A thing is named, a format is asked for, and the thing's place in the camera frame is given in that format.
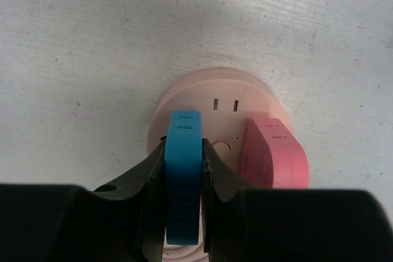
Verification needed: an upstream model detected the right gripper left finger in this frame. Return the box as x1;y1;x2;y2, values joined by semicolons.
1;143;165;261

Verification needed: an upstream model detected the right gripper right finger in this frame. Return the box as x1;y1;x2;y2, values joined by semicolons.
201;140;392;261

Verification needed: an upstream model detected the pink plug adapter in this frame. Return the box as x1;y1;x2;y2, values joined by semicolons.
239;117;309;189

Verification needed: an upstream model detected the blue plug adapter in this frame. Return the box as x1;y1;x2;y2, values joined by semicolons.
164;110;202;245

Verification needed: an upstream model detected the pink round power socket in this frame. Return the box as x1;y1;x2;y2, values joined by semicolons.
147;67;294;172

